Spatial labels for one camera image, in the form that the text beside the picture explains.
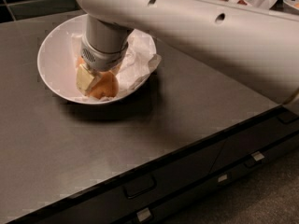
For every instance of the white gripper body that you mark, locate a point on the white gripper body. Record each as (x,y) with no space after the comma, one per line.
(102,60)

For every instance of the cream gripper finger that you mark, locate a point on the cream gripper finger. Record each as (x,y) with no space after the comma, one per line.
(86,78)

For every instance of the orange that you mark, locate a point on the orange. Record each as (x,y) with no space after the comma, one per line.
(107,86)
(79,61)

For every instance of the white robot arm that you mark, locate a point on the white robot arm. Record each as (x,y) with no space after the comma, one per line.
(258,48)

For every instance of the large white bowl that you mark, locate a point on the large white bowl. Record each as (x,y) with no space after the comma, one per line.
(57,58)

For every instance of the white paper towel in bowl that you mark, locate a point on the white paper towel in bowl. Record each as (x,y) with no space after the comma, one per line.
(139,62)

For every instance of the upper black drawer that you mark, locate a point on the upper black drawer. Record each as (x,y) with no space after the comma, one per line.
(116,199)

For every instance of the black drawer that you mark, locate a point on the black drawer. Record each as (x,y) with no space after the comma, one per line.
(260,190)
(116,199)

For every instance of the red strawberries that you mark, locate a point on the red strawberries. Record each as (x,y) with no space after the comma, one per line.
(240,2)

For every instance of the lower black drawer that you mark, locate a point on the lower black drawer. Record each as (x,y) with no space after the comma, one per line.
(260,190)

